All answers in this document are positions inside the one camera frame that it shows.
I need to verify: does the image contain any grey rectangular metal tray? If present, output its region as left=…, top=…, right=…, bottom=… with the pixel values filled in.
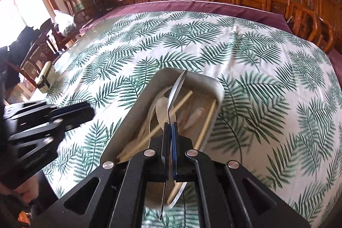
left=100, top=68, right=224, bottom=219

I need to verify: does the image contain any purple bench cushion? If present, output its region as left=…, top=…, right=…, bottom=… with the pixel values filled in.
left=80, top=0, right=292, bottom=35

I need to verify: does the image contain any carved wooden armchair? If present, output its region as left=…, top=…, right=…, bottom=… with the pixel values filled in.
left=285, top=0, right=341, bottom=53

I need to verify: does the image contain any dark wooden dining chair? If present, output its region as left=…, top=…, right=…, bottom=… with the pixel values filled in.
left=5, top=19, right=79, bottom=89

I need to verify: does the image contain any white plastic bag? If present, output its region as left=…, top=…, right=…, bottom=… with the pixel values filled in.
left=53, top=10, right=77, bottom=37

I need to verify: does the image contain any purple armchair cushion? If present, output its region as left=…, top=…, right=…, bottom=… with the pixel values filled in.
left=328, top=49, right=342, bottom=82

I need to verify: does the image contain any stainless steel spoon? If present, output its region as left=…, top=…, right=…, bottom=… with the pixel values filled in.
left=159, top=70, right=187, bottom=220

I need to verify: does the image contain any small white plastic spoon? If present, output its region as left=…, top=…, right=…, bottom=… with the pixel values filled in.
left=184, top=107, right=205, bottom=130

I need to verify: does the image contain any palm leaf tablecloth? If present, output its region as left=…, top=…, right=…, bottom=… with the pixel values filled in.
left=43, top=12, right=341, bottom=227

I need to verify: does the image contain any person's left hand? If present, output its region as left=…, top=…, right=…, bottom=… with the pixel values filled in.
left=1, top=174, right=39, bottom=204

